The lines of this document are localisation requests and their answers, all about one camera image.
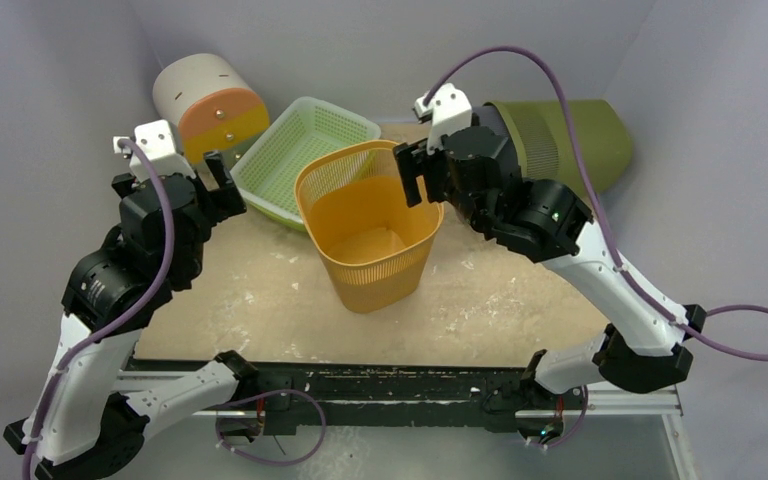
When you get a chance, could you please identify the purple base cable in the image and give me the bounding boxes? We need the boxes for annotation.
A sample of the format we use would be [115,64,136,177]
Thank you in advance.
[523,386,595,452]
[214,387,328,468]

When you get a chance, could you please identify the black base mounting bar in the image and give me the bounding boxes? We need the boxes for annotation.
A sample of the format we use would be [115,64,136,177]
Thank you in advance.
[193,360,587,437]

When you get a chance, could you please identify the grey slatted waste basket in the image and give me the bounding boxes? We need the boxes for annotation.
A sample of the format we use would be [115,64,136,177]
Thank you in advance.
[473,104,510,137]

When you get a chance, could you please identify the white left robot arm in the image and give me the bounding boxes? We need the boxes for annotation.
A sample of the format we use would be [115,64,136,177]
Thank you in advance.
[4,151,258,479]

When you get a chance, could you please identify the aluminium frame rail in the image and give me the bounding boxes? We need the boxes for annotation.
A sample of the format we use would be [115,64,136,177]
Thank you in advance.
[113,371,684,417]

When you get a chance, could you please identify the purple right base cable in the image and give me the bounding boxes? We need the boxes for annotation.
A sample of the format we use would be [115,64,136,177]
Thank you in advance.
[523,386,595,452]

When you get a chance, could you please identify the light green mesh tray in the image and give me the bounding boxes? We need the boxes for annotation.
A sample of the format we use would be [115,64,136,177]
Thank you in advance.
[230,97,381,231]

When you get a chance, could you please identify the olive green waste basket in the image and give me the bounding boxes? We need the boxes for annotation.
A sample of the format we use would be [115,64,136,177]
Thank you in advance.
[483,99,633,198]

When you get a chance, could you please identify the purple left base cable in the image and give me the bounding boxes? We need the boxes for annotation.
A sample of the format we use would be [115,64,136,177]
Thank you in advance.
[214,387,328,468]

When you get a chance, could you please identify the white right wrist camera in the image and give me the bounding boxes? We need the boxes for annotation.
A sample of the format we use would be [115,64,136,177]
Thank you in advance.
[413,83,473,154]

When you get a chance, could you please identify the yellow slatted waste basket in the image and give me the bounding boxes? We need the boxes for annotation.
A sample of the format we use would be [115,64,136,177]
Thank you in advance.
[294,139,444,313]

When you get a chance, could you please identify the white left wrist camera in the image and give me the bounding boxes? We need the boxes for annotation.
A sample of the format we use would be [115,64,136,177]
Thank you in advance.
[113,119,196,183]

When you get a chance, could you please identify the white drawer cabinet coloured fronts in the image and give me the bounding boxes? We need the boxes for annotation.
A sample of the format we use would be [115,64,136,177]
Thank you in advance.
[152,53,270,165]

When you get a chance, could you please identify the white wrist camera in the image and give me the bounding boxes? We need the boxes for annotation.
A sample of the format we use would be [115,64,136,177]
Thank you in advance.
[413,83,473,154]
[113,119,196,183]

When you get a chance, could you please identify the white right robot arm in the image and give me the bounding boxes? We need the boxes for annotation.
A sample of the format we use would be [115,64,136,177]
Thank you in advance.
[393,126,706,407]

